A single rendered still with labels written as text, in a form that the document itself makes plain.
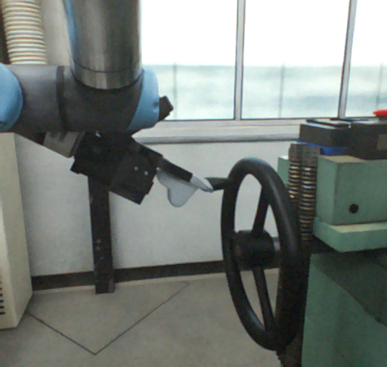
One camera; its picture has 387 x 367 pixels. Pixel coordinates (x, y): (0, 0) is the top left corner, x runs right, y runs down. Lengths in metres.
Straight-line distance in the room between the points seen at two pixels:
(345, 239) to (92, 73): 0.37
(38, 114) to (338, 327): 0.61
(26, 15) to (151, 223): 1.12
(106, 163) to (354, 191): 0.35
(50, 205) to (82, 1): 1.68
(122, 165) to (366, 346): 0.48
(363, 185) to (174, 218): 1.51
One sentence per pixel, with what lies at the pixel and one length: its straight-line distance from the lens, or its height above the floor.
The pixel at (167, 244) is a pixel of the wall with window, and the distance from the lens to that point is 2.01.
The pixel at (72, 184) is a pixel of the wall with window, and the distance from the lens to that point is 1.91.
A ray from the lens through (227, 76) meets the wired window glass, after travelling 1.97.
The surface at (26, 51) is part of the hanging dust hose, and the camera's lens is 1.70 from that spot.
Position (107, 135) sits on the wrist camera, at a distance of 0.52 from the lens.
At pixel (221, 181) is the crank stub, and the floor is 0.90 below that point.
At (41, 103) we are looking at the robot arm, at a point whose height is 1.04.
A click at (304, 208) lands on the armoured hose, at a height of 0.88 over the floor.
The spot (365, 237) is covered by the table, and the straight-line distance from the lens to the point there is 0.54.
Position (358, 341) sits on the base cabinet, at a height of 0.65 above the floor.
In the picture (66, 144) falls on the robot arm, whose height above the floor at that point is 0.98.
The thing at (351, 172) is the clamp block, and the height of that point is 0.95.
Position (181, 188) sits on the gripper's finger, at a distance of 0.54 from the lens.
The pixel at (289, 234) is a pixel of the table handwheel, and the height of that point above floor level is 0.88.
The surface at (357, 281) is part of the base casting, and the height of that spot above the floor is 0.75.
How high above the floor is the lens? 1.05
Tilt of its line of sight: 14 degrees down
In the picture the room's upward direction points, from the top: straight up
